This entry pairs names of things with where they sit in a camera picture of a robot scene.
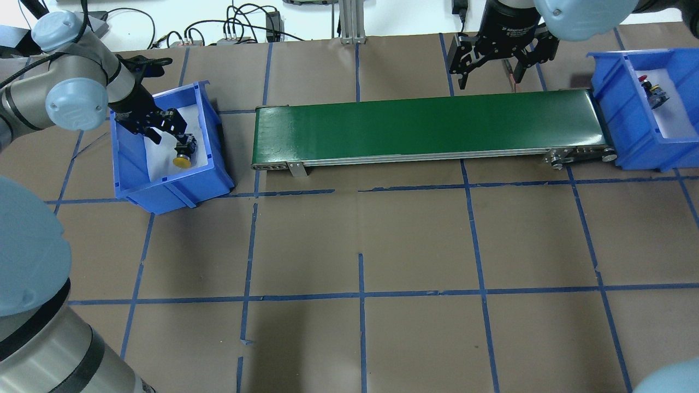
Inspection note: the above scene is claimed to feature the red push button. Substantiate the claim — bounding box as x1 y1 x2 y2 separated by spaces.
637 75 670 110

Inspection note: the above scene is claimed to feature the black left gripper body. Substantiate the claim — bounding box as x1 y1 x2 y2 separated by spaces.
117 105 187 145

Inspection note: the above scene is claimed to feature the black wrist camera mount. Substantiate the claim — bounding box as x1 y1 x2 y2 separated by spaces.
116 55 173 78

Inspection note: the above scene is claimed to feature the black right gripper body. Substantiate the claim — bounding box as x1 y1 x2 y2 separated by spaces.
449 30 559 75

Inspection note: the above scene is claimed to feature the white foam bin liner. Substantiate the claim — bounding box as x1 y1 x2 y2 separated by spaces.
143 104 210 181

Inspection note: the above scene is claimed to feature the white foam destination liner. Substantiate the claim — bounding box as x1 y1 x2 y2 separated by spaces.
636 69 697 139

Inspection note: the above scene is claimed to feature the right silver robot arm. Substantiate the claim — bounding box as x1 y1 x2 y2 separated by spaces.
445 1 697 392

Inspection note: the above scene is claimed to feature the aluminium frame post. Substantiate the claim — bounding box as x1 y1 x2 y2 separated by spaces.
339 0 366 45

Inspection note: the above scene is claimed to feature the blue destination bin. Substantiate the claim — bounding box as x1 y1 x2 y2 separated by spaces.
589 48 698 171

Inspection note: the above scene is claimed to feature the yellow push button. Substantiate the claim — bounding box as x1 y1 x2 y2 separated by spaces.
172 134 197 169

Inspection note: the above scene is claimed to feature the black power adapter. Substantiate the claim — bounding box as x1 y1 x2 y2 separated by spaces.
265 10 283 43

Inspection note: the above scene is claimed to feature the blue source bin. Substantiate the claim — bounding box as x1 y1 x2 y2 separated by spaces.
110 80 234 215

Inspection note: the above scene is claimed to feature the green conveyor belt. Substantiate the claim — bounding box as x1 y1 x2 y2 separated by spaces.
251 89 618 176

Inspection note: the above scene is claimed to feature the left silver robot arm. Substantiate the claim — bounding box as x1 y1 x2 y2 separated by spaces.
2 11 196 392

